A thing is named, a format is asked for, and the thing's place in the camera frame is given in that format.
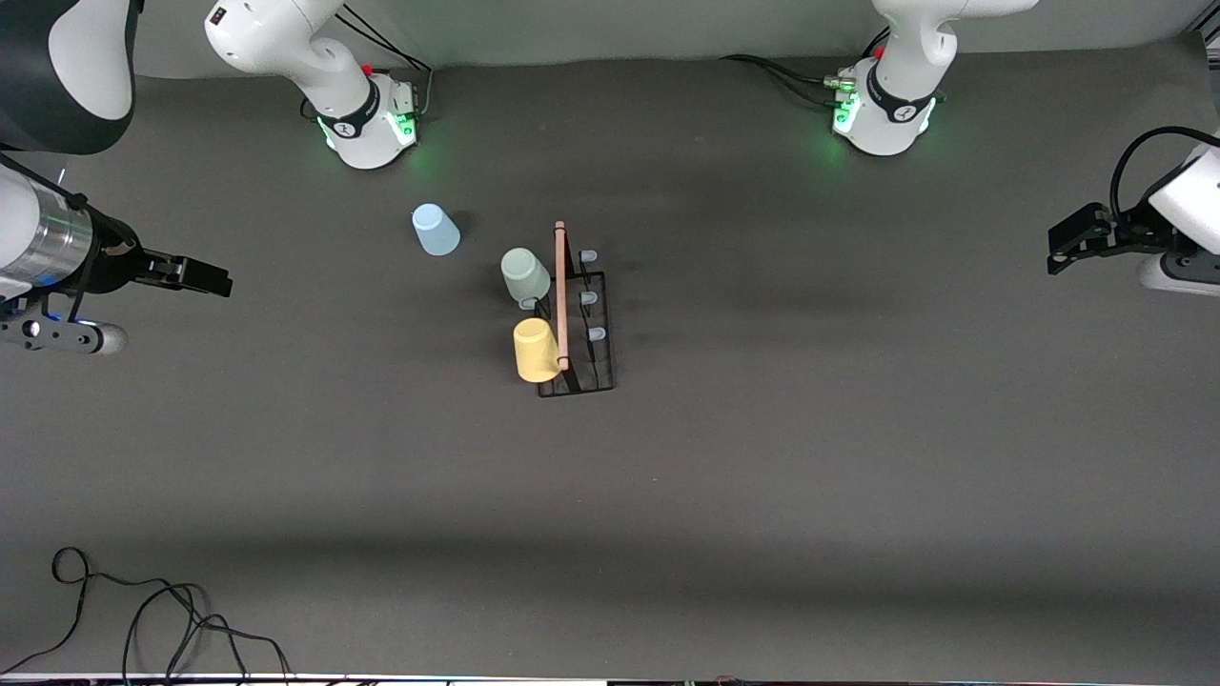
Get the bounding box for pale green plastic cup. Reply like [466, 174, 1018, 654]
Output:
[500, 248, 553, 310]

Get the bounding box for yellow plastic cup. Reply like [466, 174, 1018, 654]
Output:
[514, 317, 564, 384]

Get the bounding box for black wire cup holder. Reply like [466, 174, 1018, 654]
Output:
[519, 221, 618, 398]

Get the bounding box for light blue plastic cup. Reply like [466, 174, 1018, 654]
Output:
[411, 203, 462, 257]

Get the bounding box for dark grey table mat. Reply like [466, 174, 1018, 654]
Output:
[0, 33, 1220, 679]

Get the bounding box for left arm wrist cable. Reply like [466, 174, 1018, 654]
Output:
[1110, 126, 1220, 218]

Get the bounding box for arm wrist cable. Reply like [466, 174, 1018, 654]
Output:
[0, 151, 89, 209]
[1110, 126, 1220, 218]

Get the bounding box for right arm wrist cable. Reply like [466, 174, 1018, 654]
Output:
[0, 151, 89, 209]

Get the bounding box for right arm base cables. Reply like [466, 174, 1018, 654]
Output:
[343, 5, 436, 123]

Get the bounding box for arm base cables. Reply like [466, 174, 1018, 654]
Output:
[343, 5, 436, 123]
[720, 29, 892, 108]

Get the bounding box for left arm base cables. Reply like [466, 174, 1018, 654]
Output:
[720, 29, 892, 108]

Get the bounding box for loose thin black cable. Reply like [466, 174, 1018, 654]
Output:
[0, 547, 293, 681]

